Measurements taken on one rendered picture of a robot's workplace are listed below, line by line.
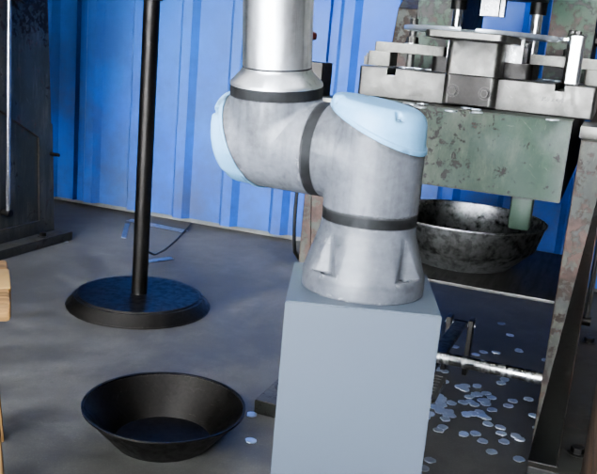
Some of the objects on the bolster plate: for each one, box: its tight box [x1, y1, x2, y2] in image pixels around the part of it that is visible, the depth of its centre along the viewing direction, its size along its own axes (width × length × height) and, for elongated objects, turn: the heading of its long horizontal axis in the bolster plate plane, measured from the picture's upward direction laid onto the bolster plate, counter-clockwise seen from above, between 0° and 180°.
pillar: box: [526, 15, 543, 64], centre depth 172 cm, size 2×2×14 cm
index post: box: [562, 31, 587, 86], centre depth 153 cm, size 3×3×10 cm
